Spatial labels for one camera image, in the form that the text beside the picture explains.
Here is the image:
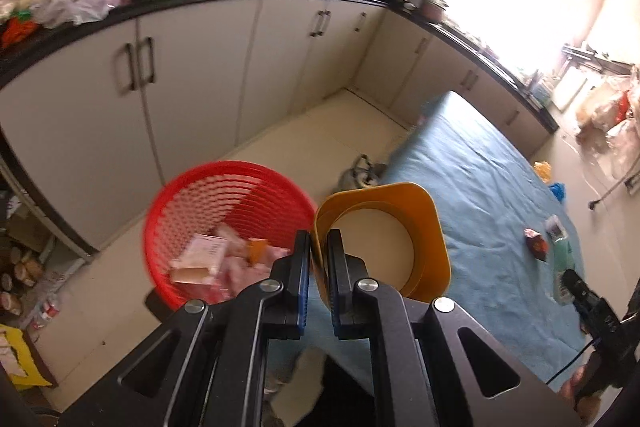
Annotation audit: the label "black plug cable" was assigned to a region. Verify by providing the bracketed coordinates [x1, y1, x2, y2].
[589, 167, 640, 212]

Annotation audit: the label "hanging plastic bags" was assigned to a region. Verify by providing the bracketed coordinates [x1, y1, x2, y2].
[575, 64, 640, 180]

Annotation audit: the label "white cardboard box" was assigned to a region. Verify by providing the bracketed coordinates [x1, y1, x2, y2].
[169, 233, 230, 284]

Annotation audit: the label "person's right hand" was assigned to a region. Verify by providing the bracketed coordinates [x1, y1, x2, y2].
[560, 367, 601, 423]

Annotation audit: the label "yellow paper bag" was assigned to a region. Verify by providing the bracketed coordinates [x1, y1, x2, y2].
[0, 324, 56, 390]

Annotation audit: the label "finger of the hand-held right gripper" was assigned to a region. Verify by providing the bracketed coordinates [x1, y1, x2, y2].
[562, 269, 593, 310]

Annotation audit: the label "brown clay pot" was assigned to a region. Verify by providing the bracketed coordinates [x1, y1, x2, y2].
[419, 0, 450, 24]

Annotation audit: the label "red plastic basket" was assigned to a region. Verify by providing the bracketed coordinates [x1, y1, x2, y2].
[142, 161, 318, 310]

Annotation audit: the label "brown snack packet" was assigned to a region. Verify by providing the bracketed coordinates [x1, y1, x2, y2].
[524, 228, 550, 263]

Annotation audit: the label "beige lower cabinets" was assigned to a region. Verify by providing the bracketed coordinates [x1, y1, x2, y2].
[0, 0, 556, 253]

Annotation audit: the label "green cartoon tissue pack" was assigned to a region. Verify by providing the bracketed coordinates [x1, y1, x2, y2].
[549, 237, 577, 304]

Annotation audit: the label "metal wall rack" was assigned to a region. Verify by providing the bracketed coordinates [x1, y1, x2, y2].
[560, 43, 638, 75]

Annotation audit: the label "white red-print plastic bag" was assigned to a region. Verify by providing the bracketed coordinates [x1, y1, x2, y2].
[205, 252, 291, 305]

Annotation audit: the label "blue tablecloth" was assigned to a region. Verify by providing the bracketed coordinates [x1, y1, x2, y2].
[300, 91, 593, 388]

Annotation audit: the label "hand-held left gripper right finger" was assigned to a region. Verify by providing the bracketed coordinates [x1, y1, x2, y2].
[326, 228, 583, 427]

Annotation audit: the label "orange plastic bowl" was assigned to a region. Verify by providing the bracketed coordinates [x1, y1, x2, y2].
[314, 182, 452, 303]

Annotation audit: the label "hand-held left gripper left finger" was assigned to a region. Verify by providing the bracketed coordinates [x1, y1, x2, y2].
[60, 229, 312, 427]

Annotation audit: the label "metal storage rack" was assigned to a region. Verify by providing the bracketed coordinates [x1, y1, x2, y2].
[0, 147, 96, 333]

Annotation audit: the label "clear plastic cup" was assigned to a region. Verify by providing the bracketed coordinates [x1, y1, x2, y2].
[544, 214, 570, 242]

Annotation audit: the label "thin black cable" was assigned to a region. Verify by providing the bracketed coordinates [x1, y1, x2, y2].
[545, 339, 598, 384]

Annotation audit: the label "orange plastic bag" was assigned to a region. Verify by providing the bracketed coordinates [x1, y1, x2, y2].
[1, 8, 40, 48]

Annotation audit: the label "white tissue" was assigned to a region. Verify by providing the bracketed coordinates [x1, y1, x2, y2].
[215, 227, 247, 258]

